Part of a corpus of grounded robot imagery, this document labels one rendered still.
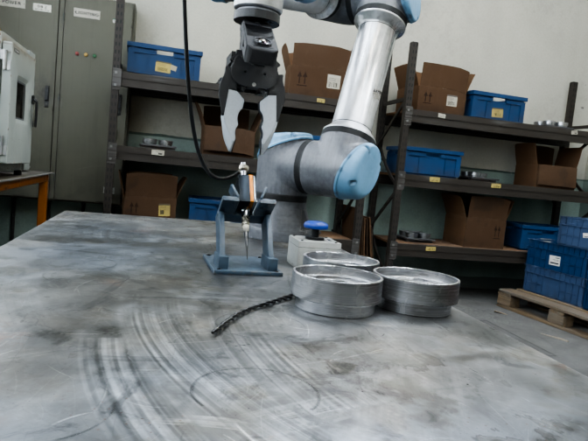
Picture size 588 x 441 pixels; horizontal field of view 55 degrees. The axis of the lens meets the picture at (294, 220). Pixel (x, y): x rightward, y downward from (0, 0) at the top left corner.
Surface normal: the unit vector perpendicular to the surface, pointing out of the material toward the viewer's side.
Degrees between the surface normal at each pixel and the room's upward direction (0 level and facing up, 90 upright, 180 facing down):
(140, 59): 90
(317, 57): 91
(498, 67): 90
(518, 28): 90
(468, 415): 0
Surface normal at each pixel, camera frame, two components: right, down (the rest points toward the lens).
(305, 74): 0.10, 0.15
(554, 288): -0.93, -0.04
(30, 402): 0.10, -0.99
